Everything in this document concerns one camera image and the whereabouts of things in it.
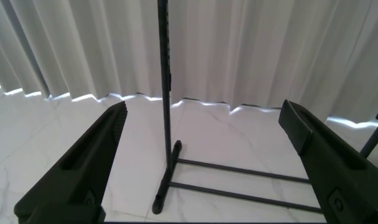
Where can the black clothes rack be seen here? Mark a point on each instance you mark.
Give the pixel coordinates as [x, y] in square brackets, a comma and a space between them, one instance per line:
[165, 93]

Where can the white curtain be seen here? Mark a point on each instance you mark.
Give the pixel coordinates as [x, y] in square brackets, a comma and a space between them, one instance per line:
[238, 46]

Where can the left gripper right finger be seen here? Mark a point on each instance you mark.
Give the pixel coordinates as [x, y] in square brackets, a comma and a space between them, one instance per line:
[341, 177]

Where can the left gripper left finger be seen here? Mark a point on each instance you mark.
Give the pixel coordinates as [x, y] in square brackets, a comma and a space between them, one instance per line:
[80, 174]

